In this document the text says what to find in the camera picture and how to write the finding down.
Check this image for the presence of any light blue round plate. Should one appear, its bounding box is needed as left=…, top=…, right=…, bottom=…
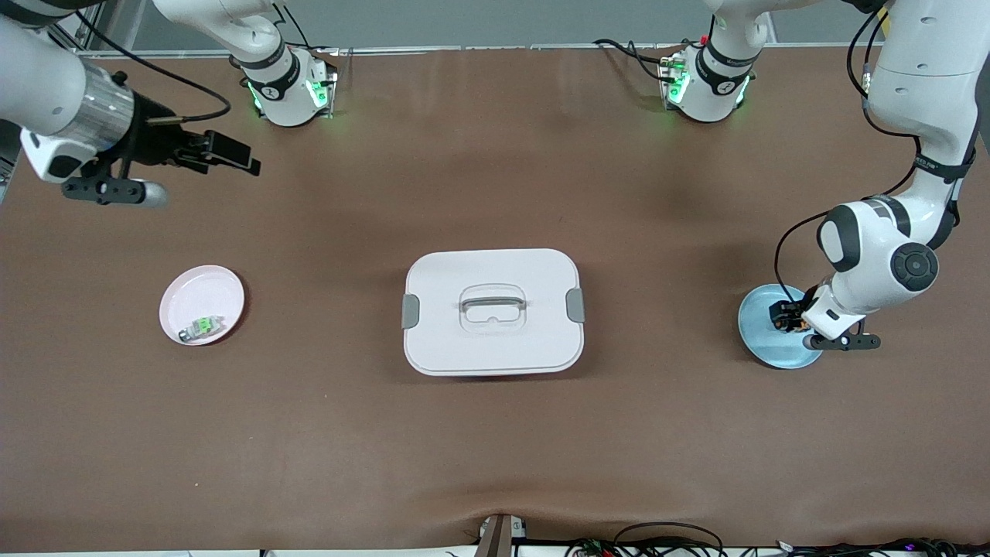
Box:
left=736, top=283, right=825, bottom=370

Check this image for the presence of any pink round plate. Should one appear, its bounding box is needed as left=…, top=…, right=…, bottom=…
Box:
left=159, top=265, right=247, bottom=347

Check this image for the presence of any white lidded storage box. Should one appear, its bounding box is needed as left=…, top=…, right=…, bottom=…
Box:
left=402, top=248, right=586, bottom=378

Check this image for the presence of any brown table mat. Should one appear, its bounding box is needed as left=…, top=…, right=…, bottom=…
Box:
left=0, top=45, right=990, bottom=552

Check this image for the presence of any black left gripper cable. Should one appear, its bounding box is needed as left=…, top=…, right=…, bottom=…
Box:
left=773, top=8, right=925, bottom=306

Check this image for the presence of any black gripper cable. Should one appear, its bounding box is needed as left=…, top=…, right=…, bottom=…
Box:
left=773, top=8, right=925, bottom=306
left=73, top=8, right=233, bottom=126

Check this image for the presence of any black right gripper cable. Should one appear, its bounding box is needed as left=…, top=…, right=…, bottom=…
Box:
left=73, top=8, right=233, bottom=126

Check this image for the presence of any aluminium frame post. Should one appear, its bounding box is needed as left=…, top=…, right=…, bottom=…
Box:
left=46, top=0, right=105, bottom=69

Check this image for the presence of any black right arm base cable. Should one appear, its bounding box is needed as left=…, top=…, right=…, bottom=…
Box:
left=267, top=0, right=341, bottom=59

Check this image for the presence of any black arm base cable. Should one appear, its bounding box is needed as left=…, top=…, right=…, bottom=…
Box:
left=267, top=0, right=341, bottom=59
left=592, top=37, right=681, bottom=82

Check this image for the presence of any green push-button switch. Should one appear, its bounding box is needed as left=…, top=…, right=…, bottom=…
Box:
left=178, top=315, right=227, bottom=343

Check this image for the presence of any black looped cable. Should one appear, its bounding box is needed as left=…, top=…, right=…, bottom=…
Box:
left=613, top=522, right=725, bottom=557

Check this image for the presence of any black cable bundle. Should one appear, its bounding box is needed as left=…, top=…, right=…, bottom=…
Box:
left=773, top=536, right=990, bottom=557

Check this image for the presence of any grey box lid handle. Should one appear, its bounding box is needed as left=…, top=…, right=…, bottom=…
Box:
left=459, top=292, right=529, bottom=314

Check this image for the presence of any aluminium table edge rail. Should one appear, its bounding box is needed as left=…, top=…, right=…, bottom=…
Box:
left=73, top=43, right=875, bottom=60

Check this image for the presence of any black left arm base cable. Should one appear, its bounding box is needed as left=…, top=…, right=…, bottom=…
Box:
left=592, top=37, right=681, bottom=82

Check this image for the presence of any brown metal bracket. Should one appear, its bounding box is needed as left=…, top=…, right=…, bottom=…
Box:
left=474, top=513, right=528, bottom=557

